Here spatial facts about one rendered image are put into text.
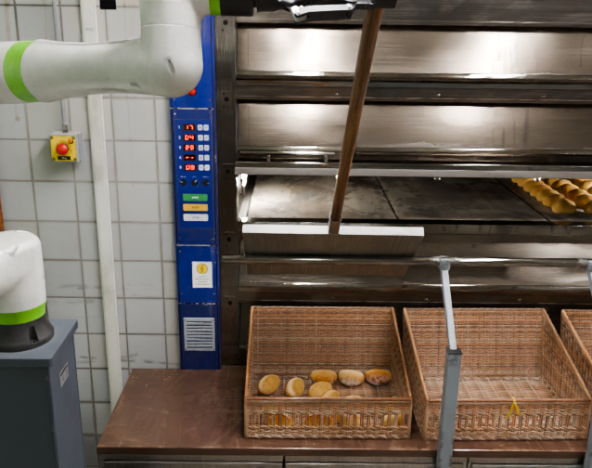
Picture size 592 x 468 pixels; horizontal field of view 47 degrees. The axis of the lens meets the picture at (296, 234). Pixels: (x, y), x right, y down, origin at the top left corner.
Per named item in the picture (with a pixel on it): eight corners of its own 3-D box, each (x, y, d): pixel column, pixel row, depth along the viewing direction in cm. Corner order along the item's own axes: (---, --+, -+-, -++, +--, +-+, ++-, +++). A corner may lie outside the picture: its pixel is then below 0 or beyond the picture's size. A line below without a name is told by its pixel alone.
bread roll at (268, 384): (285, 385, 253) (276, 390, 257) (276, 370, 255) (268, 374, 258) (266, 396, 246) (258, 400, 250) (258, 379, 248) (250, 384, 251)
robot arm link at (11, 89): (-42, 108, 136) (-53, 44, 133) (12, 101, 147) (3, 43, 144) (20, 107, 128) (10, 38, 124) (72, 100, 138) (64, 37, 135)
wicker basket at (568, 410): (396, 370, 272) (400, 305, 264) (536, 370, 274) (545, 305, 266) (421, 442, 226) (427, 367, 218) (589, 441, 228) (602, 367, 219)
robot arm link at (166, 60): (19, 35, 126) (67, 44, 136) (21, 98, 127) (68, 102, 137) (174, 21, 109) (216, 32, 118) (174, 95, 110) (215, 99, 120)
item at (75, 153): (57, 158, 249) (54, 130, 246) (84, 159, 249) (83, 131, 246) (50, 162, 241) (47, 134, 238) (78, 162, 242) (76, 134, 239)
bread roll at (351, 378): (364, 370, 255) (362, 383, 252) (366, 378, 260) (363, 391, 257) (338, 366, 258) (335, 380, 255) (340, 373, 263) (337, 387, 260)
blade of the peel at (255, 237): (424, 235, 207) (423, 227, 208) (242, 232, 206) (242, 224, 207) (404, 276, 240) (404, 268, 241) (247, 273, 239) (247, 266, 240)
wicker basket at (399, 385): (249, 368, 272) (249, 304, 264) (391, 369, 273) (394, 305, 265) (241, 440, 226) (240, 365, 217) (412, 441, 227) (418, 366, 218)
